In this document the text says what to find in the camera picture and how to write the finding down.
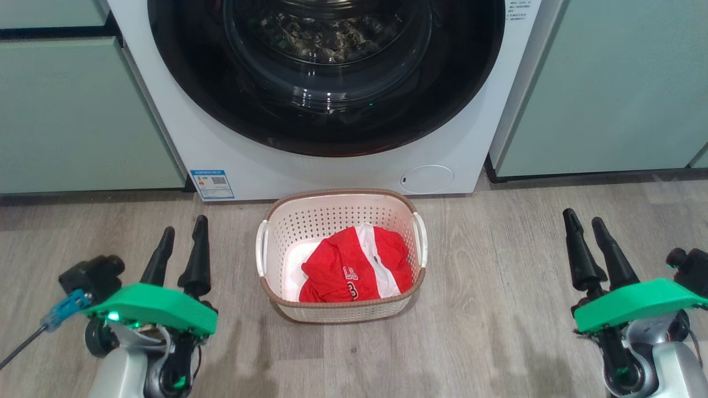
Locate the cream perforated laundry basket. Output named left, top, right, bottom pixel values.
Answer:
left=256, top=188, right=428, bottom=324

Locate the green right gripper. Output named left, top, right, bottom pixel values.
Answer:
left=563, top=209, right=708, bottom=396

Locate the red jersey with white stripe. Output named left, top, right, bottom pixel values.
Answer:
left=299, top=224, right=414, bottom=303

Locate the white front-load washing machine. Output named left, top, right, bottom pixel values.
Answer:
left=106, top=0, right=565, bottom=202

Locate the washing machine glass door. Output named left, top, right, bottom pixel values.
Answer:
left=147, top=0, right=507, bottom=158

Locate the black text instruction sticker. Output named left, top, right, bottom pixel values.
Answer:
left=506, top=0, right=533, bottom=23

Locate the black cylindrical sensor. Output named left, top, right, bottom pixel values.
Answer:
left=84, top=318, right=120, bottom=358

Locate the steel washer drum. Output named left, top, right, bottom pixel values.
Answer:
left=243, top=0, right=413, bottom=65

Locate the pale green cabinet drawer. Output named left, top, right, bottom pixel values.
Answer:
left=0, top=0, right=111, bottom=29

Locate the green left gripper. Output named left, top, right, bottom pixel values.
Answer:
left=83, top=216, right=218, bottom=394

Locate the pale green cabinet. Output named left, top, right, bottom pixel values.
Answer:
left=490, top=0, right=708, bottom=179
left=0, top=36, right=186, bottom=195

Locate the white and red garment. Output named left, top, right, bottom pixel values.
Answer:
left=281, top=239, right=324, bottom=302

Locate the blue energy label sticker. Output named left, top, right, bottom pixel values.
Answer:
left=190, top=169, right=235, bottom=201

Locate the round white filter cover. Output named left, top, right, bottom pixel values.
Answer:
left=400, top=165, right=455, bottom=195

